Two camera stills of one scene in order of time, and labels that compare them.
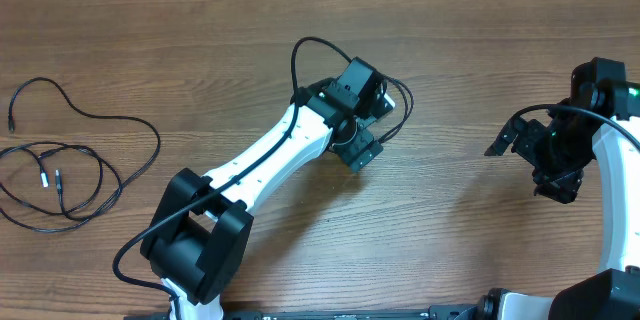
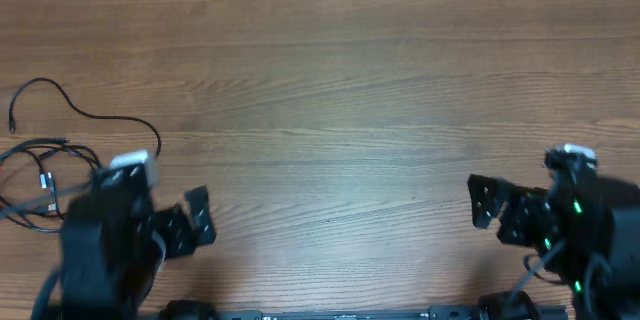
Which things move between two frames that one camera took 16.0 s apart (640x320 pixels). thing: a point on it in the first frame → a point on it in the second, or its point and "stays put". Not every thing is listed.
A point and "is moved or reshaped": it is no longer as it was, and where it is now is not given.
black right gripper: (566, 184) → (520, 206)
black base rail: (468, 312) stays put
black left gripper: (351, 149) → (187, 235)
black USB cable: (410, 103) is moved or reshaped
